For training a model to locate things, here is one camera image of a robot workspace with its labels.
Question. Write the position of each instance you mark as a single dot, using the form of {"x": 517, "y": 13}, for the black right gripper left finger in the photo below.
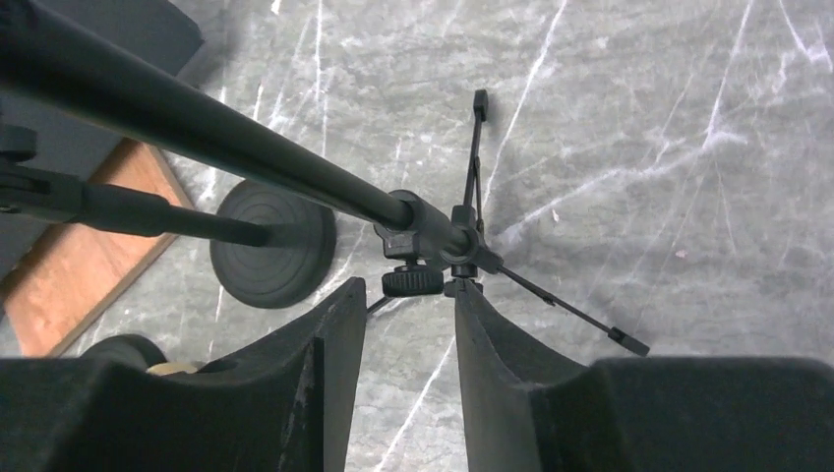
{"x": 283, "y": 403}

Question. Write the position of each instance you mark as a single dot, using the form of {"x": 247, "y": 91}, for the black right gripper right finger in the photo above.
{"x": 526, "y": 407}

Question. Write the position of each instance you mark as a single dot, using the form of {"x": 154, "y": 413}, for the beige yellow microphone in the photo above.
{"x": 172, "y": 368}

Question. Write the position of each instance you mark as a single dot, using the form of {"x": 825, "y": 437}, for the black tripod shock mount stand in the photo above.
{"x": 431, "y": 250}

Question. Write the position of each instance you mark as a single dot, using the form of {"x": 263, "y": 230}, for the black round base clip stand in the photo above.
{"x": 268, "y": 248}

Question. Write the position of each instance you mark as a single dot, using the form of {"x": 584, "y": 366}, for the black round base clamp stand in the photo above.
{"x": 133, "y": 350}

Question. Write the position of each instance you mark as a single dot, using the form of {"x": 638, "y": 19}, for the brown wooden block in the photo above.
{"x": 73, "y": 273}

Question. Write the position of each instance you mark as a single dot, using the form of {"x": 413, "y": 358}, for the dark blue leaning board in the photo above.
{"x": 51, "y": 59}

